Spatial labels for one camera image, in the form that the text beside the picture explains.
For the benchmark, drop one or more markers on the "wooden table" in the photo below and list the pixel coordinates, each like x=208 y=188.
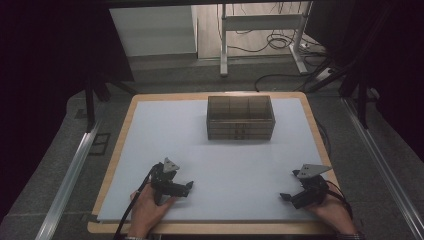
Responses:
x=113 y=166

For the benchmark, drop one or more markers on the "white power strip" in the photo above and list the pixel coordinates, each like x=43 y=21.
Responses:
x=324 y=74

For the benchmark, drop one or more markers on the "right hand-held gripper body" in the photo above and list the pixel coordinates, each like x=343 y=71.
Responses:
x=311 y=190

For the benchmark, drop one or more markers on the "silver wristband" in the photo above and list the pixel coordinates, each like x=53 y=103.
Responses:
x=135 y=238

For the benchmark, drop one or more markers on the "person's right hand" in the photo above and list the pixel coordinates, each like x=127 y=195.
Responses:
x=333 y=213

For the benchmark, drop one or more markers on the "black stand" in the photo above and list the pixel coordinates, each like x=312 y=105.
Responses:
x=90 y=103
x=361 y=100

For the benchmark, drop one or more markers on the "person's left hand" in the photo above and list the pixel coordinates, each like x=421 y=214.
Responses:
x=148 y=210

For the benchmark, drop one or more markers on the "white metal desk frame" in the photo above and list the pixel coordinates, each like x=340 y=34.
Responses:
x=263 y=22

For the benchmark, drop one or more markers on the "dark wristband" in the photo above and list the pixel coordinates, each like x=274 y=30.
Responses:
x=350 y=236

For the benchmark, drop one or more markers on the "aluminium rail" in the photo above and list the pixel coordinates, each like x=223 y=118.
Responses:
x=383 y=166
x=71 y=180

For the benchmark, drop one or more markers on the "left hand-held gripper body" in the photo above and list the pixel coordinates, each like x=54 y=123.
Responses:
x=165 y=181

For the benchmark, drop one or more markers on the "black floor plate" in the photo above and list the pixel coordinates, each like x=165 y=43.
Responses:
x=99 y=144

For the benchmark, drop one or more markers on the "white table mat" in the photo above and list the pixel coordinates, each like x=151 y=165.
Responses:
x=226 y=166

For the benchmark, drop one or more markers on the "brown drawer organizer box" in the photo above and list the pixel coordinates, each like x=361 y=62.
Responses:
x=240 y=118

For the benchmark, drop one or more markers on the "white panel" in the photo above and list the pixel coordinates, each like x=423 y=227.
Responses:
x=153 y=31

